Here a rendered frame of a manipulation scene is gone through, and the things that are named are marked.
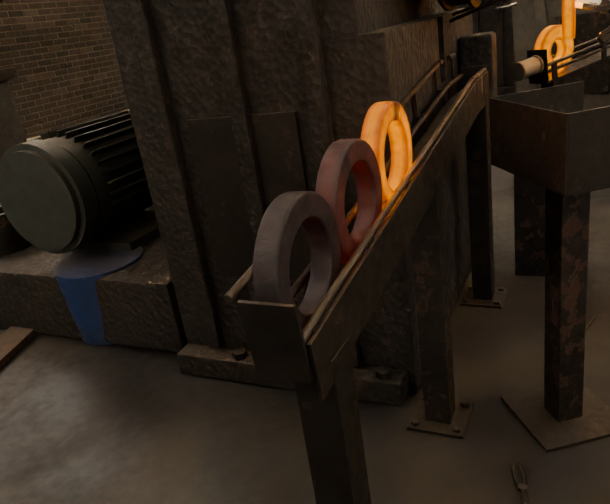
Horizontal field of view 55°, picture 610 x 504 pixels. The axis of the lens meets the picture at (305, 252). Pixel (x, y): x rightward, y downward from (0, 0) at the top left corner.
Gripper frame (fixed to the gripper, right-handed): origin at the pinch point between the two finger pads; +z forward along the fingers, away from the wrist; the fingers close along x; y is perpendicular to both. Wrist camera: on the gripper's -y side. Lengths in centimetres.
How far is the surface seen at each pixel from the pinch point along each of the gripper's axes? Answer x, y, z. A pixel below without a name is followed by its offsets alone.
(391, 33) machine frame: 75, -8, 30
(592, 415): 77, -79, -33
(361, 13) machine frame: 76, -5, 36
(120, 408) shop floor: 102, -113, 79
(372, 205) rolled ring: 116, -29, 16
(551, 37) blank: -13.6, -10.6, 2.6
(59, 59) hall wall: -406, -171, 605
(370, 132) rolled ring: 110, -19, 20
